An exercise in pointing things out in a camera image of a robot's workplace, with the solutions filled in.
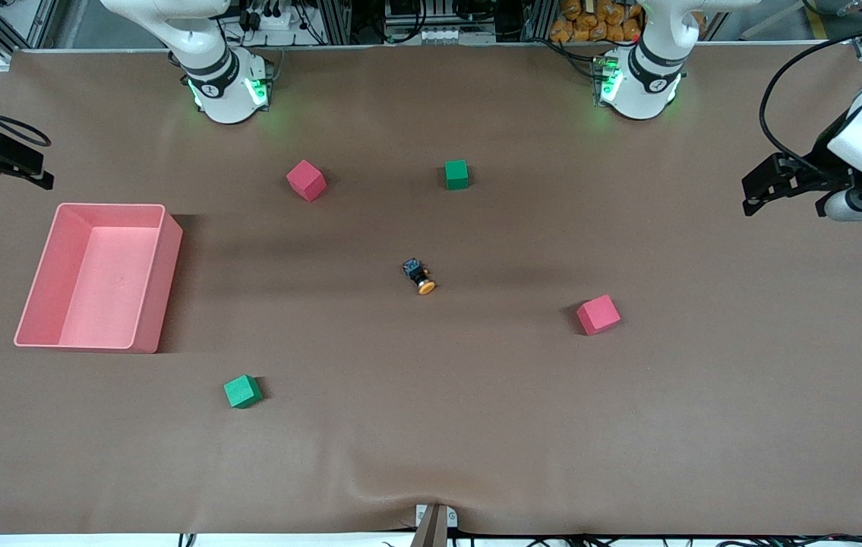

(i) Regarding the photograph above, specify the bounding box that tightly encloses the brown table mat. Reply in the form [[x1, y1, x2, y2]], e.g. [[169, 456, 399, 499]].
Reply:
[[0, 42, 862, 536]]

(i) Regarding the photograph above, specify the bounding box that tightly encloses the aluminium frame post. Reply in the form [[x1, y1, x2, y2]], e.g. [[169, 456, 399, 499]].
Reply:
[[520, 0, 557, 43], [322, 0, 353, 46]]

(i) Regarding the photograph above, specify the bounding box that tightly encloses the orange capped push button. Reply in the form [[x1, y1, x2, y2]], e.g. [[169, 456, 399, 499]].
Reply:
[[402, 258, 437, 296]]

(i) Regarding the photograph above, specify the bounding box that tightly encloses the white terminal block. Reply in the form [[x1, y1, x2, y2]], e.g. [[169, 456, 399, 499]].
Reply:
[[419, 27, 497, 43]]

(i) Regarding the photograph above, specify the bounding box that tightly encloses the white power strip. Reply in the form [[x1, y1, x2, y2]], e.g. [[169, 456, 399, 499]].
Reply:
[[237, 4, 302, 33]]

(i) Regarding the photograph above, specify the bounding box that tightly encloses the brown camera pole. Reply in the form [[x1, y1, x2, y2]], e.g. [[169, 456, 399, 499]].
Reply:
[[409, 505, 450, 547]]

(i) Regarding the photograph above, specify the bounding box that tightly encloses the grey metal table bracket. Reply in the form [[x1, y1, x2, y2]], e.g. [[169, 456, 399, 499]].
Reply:
[[415, 504, 458, 529]]

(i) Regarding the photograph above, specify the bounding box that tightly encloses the pink foam cube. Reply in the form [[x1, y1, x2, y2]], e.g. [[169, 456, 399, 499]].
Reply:
[[576, 295, 622, 337], [286, 159, 327, 203]]

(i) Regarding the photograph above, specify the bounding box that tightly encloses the pile of orange objects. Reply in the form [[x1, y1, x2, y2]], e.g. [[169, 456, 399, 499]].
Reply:
[[550, 0, 643, 43]]

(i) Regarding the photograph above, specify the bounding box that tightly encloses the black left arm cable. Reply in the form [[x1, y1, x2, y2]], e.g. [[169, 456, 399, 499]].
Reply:
[[759, 19, 862, 172]]

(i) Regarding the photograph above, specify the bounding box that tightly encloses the pink plastic bin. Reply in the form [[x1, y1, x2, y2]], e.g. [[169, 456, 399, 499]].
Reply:
[[14, 204, 184, 354]]

